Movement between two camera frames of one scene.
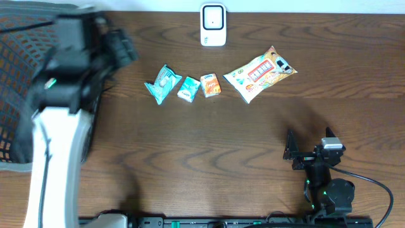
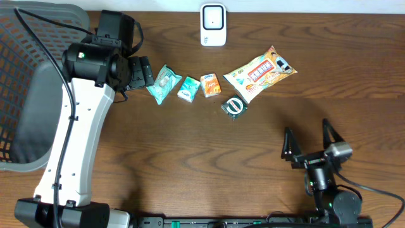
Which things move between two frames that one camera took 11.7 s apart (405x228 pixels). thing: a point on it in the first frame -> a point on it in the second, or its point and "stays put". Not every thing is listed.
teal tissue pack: (188, 88) stays put
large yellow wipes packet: (250, 80) stays put
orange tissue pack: (211, 85) stays put
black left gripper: (120, 48) -> (143, 76)
